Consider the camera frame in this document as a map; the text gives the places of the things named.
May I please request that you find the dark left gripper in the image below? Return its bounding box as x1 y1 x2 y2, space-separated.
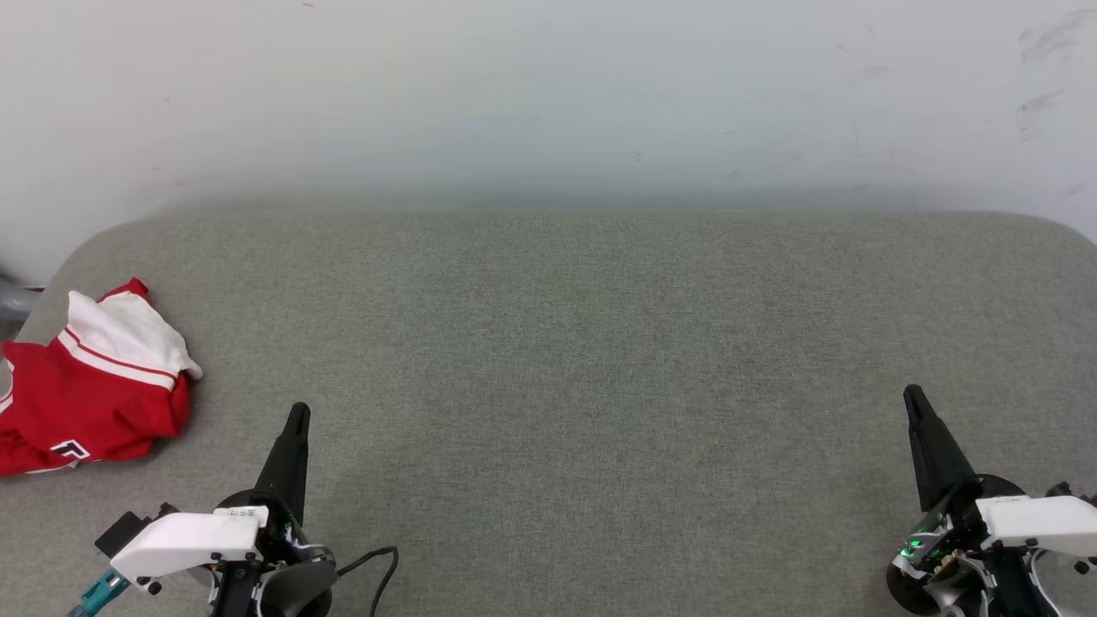
213 403 335 568

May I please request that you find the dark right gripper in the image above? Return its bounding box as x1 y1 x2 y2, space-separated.
885 384 1029 617

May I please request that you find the red and white basketball jersey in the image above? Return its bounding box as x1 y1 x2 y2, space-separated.
0 277 204 477

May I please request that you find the thin black cable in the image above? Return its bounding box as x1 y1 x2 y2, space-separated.
336 546 400 617

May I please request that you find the camera cable with teal connector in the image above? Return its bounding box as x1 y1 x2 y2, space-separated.
67 569 131 617

